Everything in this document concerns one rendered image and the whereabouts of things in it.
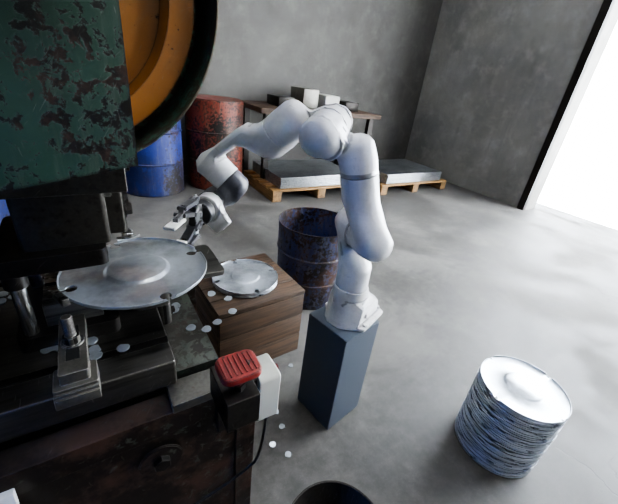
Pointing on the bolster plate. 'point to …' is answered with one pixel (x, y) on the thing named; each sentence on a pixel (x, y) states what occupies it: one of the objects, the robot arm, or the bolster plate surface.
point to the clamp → (74, 365)
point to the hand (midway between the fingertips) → (175, 236)
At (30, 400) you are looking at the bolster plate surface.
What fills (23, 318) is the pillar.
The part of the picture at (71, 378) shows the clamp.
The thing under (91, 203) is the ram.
